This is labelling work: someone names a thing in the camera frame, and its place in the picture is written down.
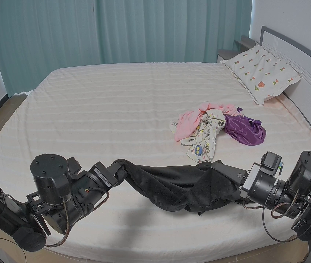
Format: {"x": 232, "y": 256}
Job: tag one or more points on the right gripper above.
{"x": 265, "y": 190}

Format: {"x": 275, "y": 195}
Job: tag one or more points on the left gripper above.
{"x": 100, "y": 177}

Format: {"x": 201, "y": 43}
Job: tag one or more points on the black T-shirt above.
{"x": 172, "y": 185}

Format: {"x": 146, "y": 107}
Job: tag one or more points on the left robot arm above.
{"x": 48, "y": 179}

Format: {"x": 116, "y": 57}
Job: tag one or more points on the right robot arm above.
{"x": 309, "y": 171}

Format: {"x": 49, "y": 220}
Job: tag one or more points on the bed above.
{"x": 103, "y": 114}

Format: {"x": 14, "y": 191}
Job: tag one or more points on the white printed garment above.
{"x": 204, "y": 144}

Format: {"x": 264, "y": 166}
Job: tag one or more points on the purple garment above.
{"x": 243, "y": 130}

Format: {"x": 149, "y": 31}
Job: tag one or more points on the pink garment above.
{"x": 185, "y": 125}

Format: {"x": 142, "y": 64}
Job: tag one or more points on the white printed pillow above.
{"x": 262, "y": 73}

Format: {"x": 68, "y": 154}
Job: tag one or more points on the grey bedside table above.
{"x": 226, "y": 55}

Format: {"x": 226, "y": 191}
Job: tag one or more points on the blue-green curtain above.
{"x": 172, "y": 23}
{"x": 48, "y": 37}

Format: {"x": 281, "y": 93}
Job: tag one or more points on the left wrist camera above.
{"x": 73, "y": 167}

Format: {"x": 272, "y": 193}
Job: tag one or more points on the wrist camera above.
{"x": 272, "y": 162}
{"x": 73, "y": 167}

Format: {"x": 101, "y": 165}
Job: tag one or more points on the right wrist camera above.
{"x": 272, "y": 162}

